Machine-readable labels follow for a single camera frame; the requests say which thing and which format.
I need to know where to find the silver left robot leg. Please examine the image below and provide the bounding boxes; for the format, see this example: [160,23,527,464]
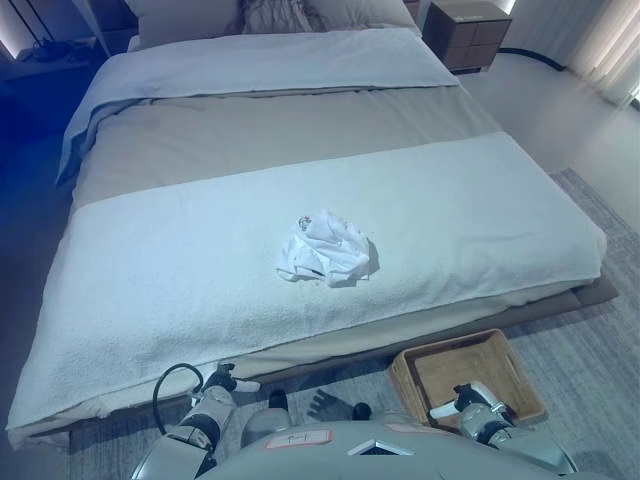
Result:
[239,391,292,450]

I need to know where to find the brown drawer nightstand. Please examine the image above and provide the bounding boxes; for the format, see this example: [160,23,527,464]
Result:
[421,0,515,76]

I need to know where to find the black cables on nightstand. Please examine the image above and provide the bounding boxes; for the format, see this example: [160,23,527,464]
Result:
[31,36,90,62]

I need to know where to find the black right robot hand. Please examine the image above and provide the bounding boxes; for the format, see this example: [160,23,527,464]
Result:
[430,380,501,421]

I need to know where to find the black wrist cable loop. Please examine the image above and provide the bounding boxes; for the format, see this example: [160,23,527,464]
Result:
[151,362,207,442]

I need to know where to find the black floor cable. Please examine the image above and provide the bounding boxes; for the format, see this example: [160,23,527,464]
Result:
[496,46,567,73]

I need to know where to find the white clothes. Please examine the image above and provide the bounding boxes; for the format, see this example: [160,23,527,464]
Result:
[273,207,383,291]

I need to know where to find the beige duvet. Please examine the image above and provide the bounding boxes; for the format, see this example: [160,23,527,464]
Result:
[69,81,504,212]

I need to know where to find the white folded top sheet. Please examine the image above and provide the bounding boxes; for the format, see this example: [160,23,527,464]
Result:
[54,27,461,187]

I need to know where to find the white terry blanket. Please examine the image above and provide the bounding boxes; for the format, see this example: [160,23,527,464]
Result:
[3,130,609,432]

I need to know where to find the silver robot torso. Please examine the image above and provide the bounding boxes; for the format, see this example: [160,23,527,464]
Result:
[197,418,576,480]

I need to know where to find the furry grey-brown pillow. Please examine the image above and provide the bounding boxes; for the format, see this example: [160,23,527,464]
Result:
[238,0,322,35]

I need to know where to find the woven wooden basket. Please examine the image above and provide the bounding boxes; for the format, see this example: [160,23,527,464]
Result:
[388,327,550,431]

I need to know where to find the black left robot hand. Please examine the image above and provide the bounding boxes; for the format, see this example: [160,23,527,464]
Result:
[204,363,261,394]

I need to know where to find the silver robot leg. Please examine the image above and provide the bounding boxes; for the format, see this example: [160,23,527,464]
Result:
[239,391,292,450]
[351,400,431,431]

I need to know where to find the dark low nightstand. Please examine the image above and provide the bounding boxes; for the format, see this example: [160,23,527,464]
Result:
[0,42,110,104]

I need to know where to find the plain beige pillow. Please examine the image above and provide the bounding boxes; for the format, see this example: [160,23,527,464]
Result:
[136,0,244,50]
[305,0,418,30]

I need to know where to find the silver right robot leg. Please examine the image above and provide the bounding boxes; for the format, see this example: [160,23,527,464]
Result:
[351,400,431,431]

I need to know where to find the light sheer curtain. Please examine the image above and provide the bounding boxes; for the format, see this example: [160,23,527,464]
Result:
[563,0,640,109]

